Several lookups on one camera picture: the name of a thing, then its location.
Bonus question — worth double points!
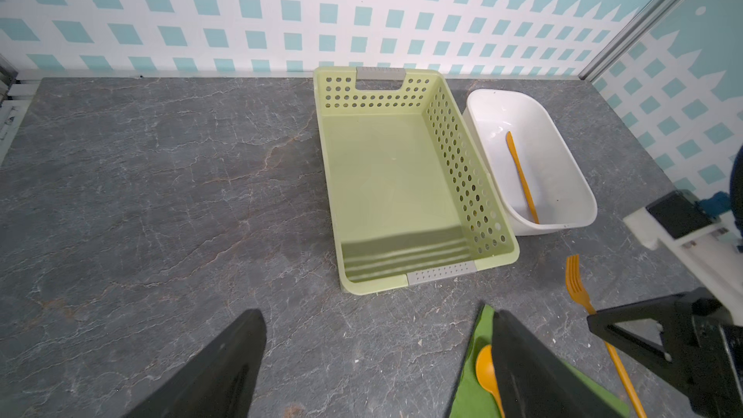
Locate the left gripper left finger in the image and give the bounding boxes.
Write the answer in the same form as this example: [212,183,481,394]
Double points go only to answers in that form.
[127,309,267,417]

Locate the white plastic tub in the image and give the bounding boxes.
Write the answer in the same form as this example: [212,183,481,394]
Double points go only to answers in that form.
[464,89,598,236]

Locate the orange plastic spoon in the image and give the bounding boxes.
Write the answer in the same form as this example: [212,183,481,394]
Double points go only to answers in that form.
[475,344,505,417]

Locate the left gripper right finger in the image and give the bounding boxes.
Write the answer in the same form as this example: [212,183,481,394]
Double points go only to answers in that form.
[491,311,621,417]

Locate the green perforated plastic basket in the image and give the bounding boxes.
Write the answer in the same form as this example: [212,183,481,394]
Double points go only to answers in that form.
[313,67,520,295]

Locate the green paper napkin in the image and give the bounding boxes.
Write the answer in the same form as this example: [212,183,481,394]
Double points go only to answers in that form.
[449,304,630,418]

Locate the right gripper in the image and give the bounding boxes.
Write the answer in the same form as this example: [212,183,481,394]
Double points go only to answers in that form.
[587,288,742,417]

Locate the orange plastic fork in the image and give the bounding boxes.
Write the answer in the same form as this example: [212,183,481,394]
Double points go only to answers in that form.
[565,255,647,418]

